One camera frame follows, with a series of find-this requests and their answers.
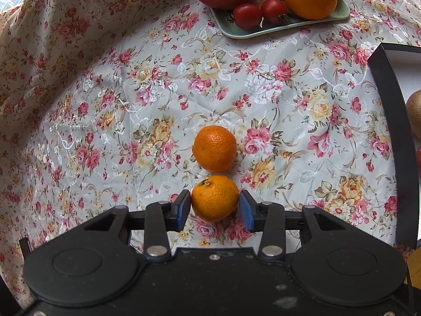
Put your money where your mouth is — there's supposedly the small mandarin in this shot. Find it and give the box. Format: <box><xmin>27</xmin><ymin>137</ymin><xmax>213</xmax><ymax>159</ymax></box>
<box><xmin>191</xmin><ymin>176</ymin><xmax>239</xmax><ymax>222</ymax></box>
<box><xmin>193</xmin><ymin>126</ymin><xmax>237</xmax><ymax>172</ymax></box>

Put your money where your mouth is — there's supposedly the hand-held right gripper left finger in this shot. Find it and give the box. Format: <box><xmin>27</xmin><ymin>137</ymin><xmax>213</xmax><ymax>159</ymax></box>
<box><xmin>84</xmin><ymin>190</ymin><xmax>192</xmax><ymax>263</ymax></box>

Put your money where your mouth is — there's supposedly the red tomato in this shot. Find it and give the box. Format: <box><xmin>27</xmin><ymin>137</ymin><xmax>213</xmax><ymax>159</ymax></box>
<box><xmin>261</xmin><ymin>0</ymin><xmax>289</xmax><ymax>23</ymax></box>
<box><xmin>233</xmin><ymin>3</ymin><xmax>263</xmax><ymax>29</ymax></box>

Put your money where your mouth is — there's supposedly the black box with white inside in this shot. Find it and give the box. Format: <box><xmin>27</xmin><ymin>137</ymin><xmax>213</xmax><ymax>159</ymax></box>
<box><xmin>367</xmin><ymin>43</ymin><xmax>421</xmax><ymax>249</ymax></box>

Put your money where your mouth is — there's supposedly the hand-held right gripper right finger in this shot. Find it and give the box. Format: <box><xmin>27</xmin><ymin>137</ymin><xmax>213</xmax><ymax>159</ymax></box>
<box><xmin>239</xmin><ymin>190</ymin><xmax>349</xmax><ymax>263</ymax></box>

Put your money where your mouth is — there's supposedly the pale green plate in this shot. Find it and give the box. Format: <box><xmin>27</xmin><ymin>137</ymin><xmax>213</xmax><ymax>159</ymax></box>
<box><xmin>209</xmin><ymin>0</ymin><xmax>350</xmax><ymax>38</ymax></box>

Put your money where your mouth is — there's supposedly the floral tablecloth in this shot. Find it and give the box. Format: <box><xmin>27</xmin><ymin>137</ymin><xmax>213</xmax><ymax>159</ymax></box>
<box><xmin>0</xmin><ymin>0</ymin><xmax>421</xmax><ymax>310</ymax></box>

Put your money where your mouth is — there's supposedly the brown kiwi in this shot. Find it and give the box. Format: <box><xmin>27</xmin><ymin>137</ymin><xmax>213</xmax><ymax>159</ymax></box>
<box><xmin>407</xmin><ymin>90</ymin><xmax>421</xmax><ymax>132</ymax></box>

